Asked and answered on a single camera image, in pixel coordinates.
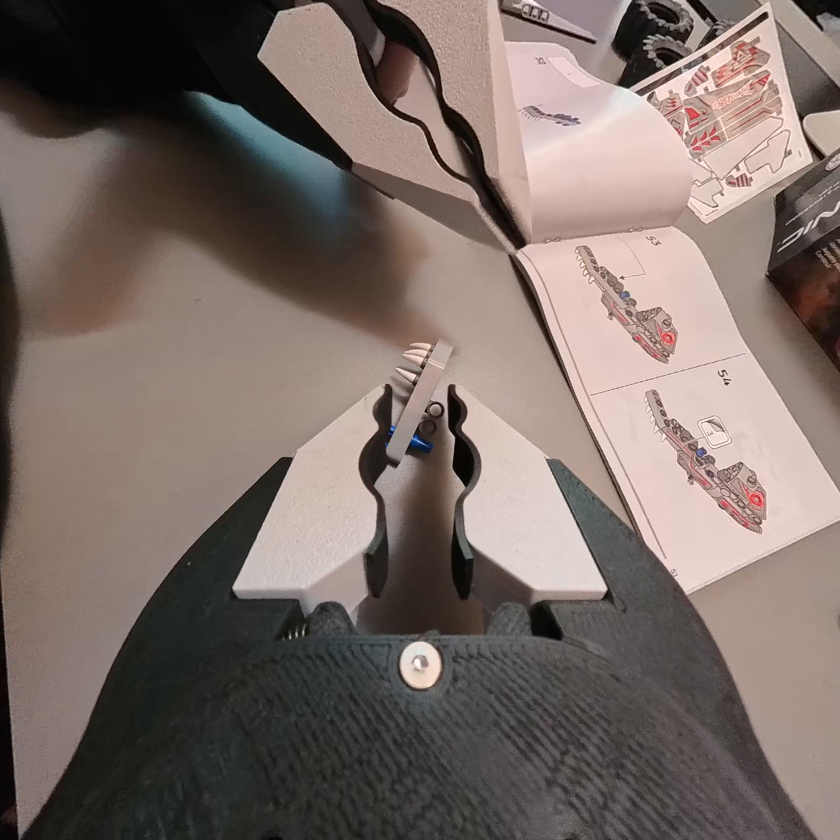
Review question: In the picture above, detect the black cardboard box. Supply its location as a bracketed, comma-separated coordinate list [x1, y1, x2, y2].
[766, 151, 840, 371]

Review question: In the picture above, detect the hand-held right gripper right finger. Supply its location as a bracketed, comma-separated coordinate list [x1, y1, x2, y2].
[446, 384, 610, 627]

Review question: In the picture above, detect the instruction booklet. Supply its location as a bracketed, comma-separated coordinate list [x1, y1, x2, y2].
[505, 36, 829, 595]

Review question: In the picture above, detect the grey toy panel piece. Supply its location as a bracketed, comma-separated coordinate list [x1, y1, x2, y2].
[502, 0, 598, 43]

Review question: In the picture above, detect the red grey sticker sheet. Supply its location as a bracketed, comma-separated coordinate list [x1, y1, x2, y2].
[633, 3, 815, 225]

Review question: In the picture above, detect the grey toothed toy jaw piece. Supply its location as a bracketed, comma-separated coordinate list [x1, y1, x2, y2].
[382, 339, 455, 468]

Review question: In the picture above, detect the white rounded object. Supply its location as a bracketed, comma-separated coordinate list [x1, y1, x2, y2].
[802, 110, 840, 158]

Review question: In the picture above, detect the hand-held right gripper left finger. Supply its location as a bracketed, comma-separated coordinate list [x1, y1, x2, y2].
[233, 384, 395, 624]

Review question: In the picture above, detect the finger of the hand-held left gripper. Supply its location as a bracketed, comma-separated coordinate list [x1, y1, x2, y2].
[258, 0, 521, 255]
[373, 0, 530, 248]

